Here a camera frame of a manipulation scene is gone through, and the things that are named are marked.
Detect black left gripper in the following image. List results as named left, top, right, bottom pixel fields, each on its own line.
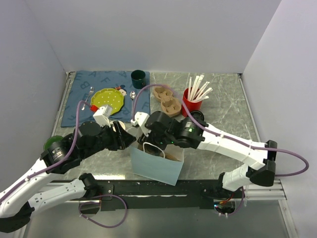
left=81, top=119, right=137, bottom=159

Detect light blue paper bag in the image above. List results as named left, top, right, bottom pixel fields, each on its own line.
left=129, top=142, right=184, bottom=185

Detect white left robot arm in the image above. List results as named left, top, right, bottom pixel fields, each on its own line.
left=0, top=121, right=136, bottom=233

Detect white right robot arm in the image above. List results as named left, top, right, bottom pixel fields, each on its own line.
left=131, top=111, right=277, bottom=198

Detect brown pulp cup carrier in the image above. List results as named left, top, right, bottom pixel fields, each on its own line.
left=153, top=86, right=182, bottom=117

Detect red cup holder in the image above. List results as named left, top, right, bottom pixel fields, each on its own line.
left=181, top=88, right=203, bottom=117

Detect stack of black lids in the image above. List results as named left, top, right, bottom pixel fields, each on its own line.
left=190, top=110, right=205, bottom=122

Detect silver spoon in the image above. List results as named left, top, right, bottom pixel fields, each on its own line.
left=129, top=91, right=136, bottom=101

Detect yellow-green dotted plate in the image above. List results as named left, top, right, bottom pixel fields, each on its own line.
left=91, top=88, right=124, bottom=115

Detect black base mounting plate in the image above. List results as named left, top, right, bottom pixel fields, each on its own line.
left=68, top=178, right=245, bottom=212

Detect silver fork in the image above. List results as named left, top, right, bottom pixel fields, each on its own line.
left=81, top=86, right=94, bottom=111

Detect dark green mug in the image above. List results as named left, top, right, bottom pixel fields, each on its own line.
left=131, top=70, right=146, bottom=89

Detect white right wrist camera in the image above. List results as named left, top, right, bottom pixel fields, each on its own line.
left=130, top=112, right=151, bottom=137

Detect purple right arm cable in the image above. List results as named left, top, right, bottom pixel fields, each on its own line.
left=132, top=83, right=310, bottom=177

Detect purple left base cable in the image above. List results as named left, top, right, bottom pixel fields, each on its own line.
left=78, top=193, right=127, bottom=228

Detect aluminium frame rail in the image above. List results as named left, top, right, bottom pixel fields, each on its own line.
left=245, top=179, right=287, bottom=200

